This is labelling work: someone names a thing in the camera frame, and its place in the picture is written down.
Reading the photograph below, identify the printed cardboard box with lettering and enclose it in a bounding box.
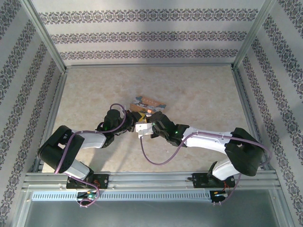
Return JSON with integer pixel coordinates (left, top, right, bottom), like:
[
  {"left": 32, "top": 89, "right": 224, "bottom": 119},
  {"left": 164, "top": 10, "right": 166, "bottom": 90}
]
[{"left": 129, "top": 95, "right": 167, "bottom": 117}]

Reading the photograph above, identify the left control board with LED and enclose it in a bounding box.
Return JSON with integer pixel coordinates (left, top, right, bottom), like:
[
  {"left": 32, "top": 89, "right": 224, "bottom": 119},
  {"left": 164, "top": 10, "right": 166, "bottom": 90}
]
[{"left": 77, "top": 191, "right": 98, "bottom": 201}]

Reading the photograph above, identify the control board with led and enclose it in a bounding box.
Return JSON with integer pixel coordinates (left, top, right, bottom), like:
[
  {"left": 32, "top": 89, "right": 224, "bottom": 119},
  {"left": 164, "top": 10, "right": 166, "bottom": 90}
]
[
  {"left": 77, "top": 191, "right": 98, "bottom": 201},
  {"left": 212, "top": 190, "right": 228, "bottom": 199}
]

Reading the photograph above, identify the right control board with LED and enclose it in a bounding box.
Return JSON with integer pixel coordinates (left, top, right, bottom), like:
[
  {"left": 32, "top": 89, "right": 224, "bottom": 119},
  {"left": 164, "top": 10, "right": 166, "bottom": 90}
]
[{"left": 212, "top": 190, "right": 228, "bottom": 199}]

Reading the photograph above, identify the grey sheet metal panel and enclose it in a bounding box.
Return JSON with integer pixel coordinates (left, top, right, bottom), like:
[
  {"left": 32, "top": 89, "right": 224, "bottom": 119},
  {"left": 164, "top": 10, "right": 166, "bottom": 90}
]
[{"left": 14, "top": 189, "right": 288, "bottom": 227}]

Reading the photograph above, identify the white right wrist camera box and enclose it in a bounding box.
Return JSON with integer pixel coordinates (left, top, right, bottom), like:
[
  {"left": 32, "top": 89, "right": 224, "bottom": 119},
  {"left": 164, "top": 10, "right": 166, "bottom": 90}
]
[{"left": 134, "top": 122, "right": 154, "bottom": 139}]

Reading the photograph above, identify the aluminium back frame rail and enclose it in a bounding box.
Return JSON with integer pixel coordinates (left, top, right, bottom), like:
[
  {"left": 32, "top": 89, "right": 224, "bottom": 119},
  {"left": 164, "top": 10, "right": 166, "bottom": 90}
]
[{"left": 65, "top": 62, "right": 234, "bottom": 70}]

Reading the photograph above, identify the aluminium front frame beam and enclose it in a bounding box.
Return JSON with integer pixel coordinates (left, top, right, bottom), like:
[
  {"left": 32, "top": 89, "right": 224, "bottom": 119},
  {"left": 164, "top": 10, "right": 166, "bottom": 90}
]
[{"left": 22, "top": 171, "right": 281, "bottom": 191}]

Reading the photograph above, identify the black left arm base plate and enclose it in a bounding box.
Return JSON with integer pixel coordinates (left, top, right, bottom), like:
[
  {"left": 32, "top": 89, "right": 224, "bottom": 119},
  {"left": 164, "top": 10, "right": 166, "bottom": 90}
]
[{"left": 66, "top": 174, "right": 110, "bottom": 190}]

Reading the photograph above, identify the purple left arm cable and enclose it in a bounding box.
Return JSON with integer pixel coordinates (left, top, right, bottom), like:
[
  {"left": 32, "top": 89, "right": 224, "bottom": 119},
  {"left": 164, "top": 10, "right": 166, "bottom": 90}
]
[{"left": 53, "top": 103, "right": 127, "bottom": 175}]

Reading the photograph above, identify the aluminium left side rail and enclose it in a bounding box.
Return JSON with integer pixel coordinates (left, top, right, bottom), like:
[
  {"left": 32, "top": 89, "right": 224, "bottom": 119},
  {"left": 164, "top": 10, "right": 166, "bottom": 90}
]
[{"left": 28, "top": 70, "right": 69, "bottom": 173}]

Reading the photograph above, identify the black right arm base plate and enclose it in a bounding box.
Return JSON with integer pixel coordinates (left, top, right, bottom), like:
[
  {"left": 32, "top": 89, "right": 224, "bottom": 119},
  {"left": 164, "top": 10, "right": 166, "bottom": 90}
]
[{"left": 192, "top": 173, "right": 237, "bottom": 189}]

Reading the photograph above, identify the grey slotted cable duct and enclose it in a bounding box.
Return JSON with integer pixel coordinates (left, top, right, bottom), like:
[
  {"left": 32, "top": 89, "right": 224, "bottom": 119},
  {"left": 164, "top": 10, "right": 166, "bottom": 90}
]
[{"left": 32, "top": 190, "right": 211, "bottom": 201}]

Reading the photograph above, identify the aluminium right side rail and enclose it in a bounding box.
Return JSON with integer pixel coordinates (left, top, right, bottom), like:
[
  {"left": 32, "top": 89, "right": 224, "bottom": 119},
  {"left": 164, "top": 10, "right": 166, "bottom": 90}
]
[{"left": 232, "top": 68, "right": 270, "bottom": 171}]

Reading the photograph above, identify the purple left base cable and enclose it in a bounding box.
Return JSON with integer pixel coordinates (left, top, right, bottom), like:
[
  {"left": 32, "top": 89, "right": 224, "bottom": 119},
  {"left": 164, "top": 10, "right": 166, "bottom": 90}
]
[{"left": 75, "top": 181, "right": 101, "bottom": 209}]

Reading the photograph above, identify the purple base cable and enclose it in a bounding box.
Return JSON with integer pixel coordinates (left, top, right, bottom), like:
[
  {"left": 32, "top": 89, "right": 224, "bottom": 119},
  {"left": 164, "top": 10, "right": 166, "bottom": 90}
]
[
  {"left": 75, "top": 181, "right": 101, "bottom": 209},
  {"left": 213, "top": 174, "right": 242, "bottom": 206}
]

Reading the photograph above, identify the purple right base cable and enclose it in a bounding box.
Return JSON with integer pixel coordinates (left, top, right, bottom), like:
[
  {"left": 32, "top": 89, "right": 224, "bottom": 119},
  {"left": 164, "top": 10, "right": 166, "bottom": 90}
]
[{"left": 213, "top": 174, "right": 242, "bottom": 206}]

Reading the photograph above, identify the aluminium left corner post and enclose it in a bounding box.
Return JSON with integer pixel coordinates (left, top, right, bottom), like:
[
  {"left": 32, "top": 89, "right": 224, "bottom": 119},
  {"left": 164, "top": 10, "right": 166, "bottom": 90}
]
[{"left": 22, "top": 0, "right": 69, "bottom": 74}]

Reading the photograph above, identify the aluminium corner post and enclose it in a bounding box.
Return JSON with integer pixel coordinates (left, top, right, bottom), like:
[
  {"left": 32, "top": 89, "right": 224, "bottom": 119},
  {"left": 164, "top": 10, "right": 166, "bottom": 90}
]
[
  {"left": 232, "top": 0, "right": 277, "bottom": 70},
  {"left": 22, "top": 0, "right": 69, "bottom": 74}
]

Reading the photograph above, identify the aluminium right corner post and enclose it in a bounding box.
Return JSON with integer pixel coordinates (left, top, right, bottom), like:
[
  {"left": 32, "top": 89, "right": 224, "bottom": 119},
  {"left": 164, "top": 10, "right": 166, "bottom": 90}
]
[{"left": 232, "top": 0, "right": 277, "bottom": 70}]

